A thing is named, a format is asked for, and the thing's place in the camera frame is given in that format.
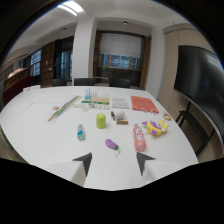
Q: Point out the long striped board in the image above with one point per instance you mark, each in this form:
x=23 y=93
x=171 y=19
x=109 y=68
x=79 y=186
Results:
x=64 y=108

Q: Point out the black screen stand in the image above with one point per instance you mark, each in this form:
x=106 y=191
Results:
x=191 y=123

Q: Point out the red sofa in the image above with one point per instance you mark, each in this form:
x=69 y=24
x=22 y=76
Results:
x=16 y=86

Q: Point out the yellow purple plush toy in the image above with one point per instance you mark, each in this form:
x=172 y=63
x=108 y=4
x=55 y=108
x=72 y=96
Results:
x=155 y=127

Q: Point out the small blue labelled bottle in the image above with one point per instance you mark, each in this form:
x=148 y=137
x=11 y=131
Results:
x=80 y=132

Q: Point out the pink labelled bottle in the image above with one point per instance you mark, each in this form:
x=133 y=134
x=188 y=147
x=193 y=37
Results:
x=139 y=138

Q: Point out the white roller blind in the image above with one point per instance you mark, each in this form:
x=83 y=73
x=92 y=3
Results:
x=121 y=45

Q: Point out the small tan block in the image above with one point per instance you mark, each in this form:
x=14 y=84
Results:
x=55 y=108

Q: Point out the lime green cup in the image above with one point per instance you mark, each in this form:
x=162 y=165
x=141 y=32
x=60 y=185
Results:
x=101 y=120

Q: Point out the black chair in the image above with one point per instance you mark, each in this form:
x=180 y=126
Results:
x=59 y=82
x=84 y=81
x=119 y=83

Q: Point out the large black screen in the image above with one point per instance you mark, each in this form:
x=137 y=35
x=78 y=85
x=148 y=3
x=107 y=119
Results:
x=200 y=83

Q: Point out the orange book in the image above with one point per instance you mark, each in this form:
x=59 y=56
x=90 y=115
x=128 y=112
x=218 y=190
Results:
x=144 y=104

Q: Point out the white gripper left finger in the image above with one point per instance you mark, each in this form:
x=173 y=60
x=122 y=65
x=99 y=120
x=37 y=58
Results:
x=68 y=169

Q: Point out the purple eggplant plush toy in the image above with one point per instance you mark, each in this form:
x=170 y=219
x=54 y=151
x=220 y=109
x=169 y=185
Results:
x=112 y=144

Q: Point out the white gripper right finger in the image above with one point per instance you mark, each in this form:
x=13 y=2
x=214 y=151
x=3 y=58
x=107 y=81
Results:
x=159 y=168

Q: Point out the small brown block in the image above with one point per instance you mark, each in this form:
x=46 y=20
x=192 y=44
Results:
x=122 y=122

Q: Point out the white printed booklet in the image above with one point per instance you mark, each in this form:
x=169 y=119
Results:
x=119 y=103

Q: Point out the colourful toy box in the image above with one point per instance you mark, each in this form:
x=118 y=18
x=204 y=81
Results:
x=96 y=99

